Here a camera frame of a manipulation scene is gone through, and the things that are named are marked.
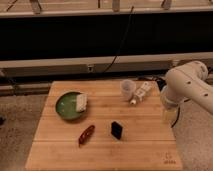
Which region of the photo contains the black hanging cable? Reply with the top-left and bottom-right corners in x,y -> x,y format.
101,5 -> 135,74

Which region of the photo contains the red chili pepper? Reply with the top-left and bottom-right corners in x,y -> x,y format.
78,125 -> 95,145

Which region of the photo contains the black eraser block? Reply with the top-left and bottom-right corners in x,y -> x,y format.
111,122 -> 123,140

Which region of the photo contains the small white bottle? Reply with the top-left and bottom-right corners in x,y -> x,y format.
130,81 -> 151,105

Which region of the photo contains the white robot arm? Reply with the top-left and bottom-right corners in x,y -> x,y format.
160,61 -> 213,125

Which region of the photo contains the wooden cutting board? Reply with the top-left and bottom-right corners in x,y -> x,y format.
25,80 -> 182,171

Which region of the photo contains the green bowl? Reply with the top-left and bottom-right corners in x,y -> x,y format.
55,91 -> 87,120

